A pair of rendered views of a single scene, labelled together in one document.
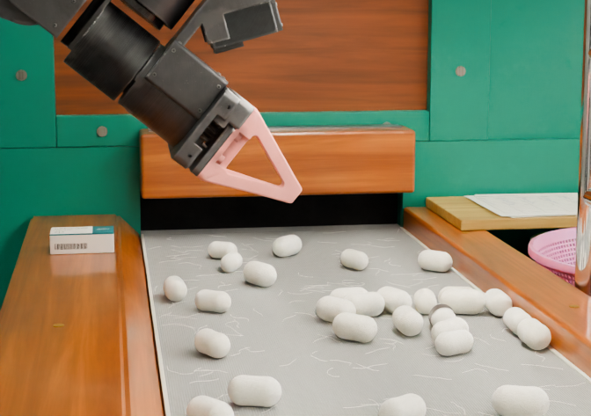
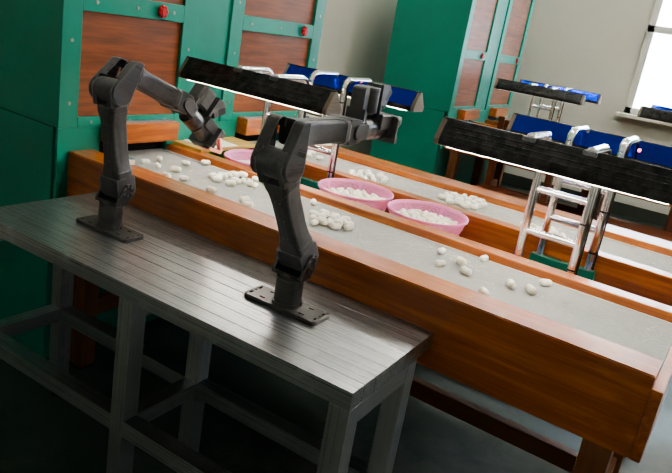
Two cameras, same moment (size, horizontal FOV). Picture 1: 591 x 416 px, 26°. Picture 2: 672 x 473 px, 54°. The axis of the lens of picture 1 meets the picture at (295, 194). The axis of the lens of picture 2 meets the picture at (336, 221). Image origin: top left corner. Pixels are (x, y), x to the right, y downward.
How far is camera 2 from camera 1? 150 cm
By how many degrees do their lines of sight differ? 50
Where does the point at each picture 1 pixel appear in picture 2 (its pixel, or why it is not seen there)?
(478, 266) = (226, 164)
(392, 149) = (174, 128)
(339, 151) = (161, 128)
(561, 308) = not seen: hidden behind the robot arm
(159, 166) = not seen: hidden behind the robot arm
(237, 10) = (219, 108)
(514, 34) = not seen: hidden behind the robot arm
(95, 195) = (87, 143)
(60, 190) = (77, 141)
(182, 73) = (211, 125)
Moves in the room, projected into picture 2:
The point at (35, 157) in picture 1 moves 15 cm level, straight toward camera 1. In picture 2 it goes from (70, 131) to (102, 141)
